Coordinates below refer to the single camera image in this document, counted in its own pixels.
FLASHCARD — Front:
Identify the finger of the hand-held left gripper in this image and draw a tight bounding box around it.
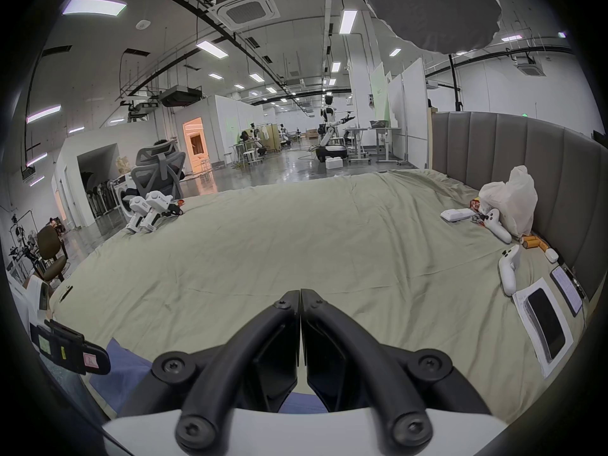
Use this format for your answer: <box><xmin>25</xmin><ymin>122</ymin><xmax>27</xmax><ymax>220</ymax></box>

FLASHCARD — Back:
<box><xmin>44</xmin><ymin>320</ymin><xmax>111</xmax><ymax>375</ymax></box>

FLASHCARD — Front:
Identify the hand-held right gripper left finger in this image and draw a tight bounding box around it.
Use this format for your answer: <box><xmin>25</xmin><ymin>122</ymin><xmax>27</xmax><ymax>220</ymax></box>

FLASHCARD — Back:
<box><xmin>119</xmin><ymin>289</ymin><xmax>302</xmax><ymax>450</ymax></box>

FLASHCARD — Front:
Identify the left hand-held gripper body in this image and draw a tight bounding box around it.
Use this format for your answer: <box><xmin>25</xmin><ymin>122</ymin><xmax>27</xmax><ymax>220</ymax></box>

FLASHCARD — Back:
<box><xmin>19</xmin><ymin>275</ymin><xmax>52</xmax><ymax>348</ymax></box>

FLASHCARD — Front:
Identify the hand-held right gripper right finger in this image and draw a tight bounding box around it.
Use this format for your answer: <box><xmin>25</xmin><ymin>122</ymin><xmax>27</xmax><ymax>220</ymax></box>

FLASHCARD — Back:
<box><xmin>301</xmin><ymin>289</ymin><xmax>492</xmax><ymax>450</ymax></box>

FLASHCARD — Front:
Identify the dark blue garment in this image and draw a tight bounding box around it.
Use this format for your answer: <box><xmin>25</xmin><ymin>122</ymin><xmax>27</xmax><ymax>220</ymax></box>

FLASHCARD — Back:
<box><xmin>88</xmin><ymin>338</ymin><xmax>328</xmax><ymax>414</ymax></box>

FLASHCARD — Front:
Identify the brown chair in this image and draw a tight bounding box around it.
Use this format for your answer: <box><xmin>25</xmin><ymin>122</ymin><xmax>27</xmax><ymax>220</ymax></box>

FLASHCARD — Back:
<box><xmin>35</xmin><ymin>225</ymin><xmax>67</xmax><ymax>281</ymax></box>

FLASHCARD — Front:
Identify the spare white gripper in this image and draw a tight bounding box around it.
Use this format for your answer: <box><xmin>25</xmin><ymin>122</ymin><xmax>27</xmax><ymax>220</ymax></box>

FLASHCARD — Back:
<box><xmin>124</xmin><ymin>197</ymin><xmax>155</xmax><ymax>234</ymax></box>
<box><xmin>140</xmin><ymin>190</ymin><xmax>185</xmax><ymax>231</ymax></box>

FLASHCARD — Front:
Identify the white washing machine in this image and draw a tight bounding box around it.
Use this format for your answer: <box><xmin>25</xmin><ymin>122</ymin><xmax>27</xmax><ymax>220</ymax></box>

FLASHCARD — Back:
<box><xmin>110</xmin><ymin>176</ymin><xmax>138</xmax><ymax>219</ymax></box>

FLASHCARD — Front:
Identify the bed with pale green sheet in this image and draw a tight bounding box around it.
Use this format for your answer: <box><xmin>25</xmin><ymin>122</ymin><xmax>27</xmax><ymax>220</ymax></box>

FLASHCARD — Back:
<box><xmin>47</xmin><ymin>168</ymin><xmax>590</xmax><ymax>426</ymax></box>

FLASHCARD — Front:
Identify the white hand controller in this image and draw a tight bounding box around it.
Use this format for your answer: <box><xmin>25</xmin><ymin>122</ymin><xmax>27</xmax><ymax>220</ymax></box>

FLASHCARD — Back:
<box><xmin>498</xmin><ymin>245</ymin><xmax>522</xmax><ymax>297</ymax></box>
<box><xmin>482</xmin><ymin>208</ymin><xmax>513</xmax><ymax>245</ymax></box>

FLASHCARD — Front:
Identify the grey office chair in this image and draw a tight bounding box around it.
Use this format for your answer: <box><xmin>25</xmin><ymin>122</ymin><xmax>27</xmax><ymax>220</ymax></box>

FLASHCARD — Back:
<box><xmin>130</xmin><ymin>141</ymin><xmax>187</xmax><ymax>200</ymax></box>

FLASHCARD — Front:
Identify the black phone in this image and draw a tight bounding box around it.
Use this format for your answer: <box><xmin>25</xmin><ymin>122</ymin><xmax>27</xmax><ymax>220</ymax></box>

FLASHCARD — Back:
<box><xmin>527</xmin><ymin>288</ymin><xmax>566</xmax><ymax>361</ymax></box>

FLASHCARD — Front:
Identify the phone with light screen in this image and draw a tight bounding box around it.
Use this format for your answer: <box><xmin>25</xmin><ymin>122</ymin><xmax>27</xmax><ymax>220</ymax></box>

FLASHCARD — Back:
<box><xmin>550</xmin><ymin>265</ymin><xmax>584</xmax><ymax>316</ymax></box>

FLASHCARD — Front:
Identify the white plastic bag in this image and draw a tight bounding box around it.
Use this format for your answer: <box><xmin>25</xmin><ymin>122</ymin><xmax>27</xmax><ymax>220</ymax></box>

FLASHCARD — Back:
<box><xmin>477</xmin><ymin>165</ymin><xmax>539</xmax><ymax>236</ymax></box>

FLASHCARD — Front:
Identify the grey table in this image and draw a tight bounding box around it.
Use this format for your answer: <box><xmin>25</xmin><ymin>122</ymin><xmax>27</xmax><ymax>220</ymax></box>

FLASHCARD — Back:
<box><xmin>344</xmin><ymin>119</ymin><xmax>409</xmax><ymax>165</ymax></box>

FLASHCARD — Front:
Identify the white wheeled robot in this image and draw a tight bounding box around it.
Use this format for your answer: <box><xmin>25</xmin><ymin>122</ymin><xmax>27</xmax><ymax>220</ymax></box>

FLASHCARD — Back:
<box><xmin>316</xmin><ymin>91</ymin><xmax>357</xmax><ymax>162</ymax></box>

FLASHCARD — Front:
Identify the grey padded headboard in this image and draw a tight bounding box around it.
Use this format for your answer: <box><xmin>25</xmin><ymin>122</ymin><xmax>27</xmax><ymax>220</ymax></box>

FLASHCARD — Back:
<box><xmin>430</xmin><ymin>111</ymin><xmax>608</xmax><ymax>303</ymax></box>

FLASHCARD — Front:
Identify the softbox lamp on stand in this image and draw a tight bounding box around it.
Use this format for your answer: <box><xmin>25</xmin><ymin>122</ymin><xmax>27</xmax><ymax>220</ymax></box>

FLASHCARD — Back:
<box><xmin>358</xmin><ymin>0</ymin><xmax>503</xmax><ymax>113</ymax></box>

